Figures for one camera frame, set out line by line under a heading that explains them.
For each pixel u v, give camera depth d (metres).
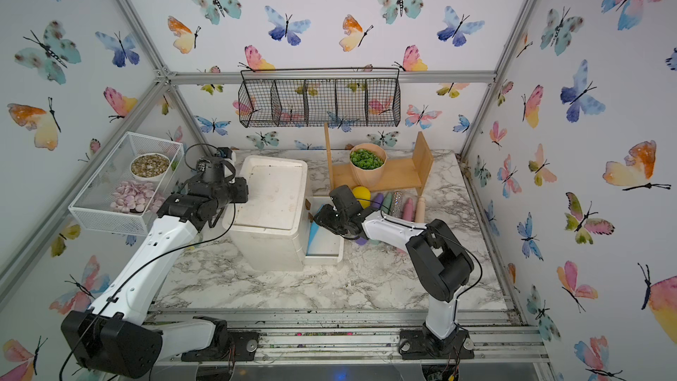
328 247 0.91
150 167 0.72
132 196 0.63
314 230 0.94
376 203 1.01
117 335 0.37
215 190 0.58
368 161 0.91
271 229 0.69
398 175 1.05
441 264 0.48
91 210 0.59
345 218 0.71
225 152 0.67
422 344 0.73
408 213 1.00
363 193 0.95
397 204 1.02
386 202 1.02
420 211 1.01
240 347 0.73
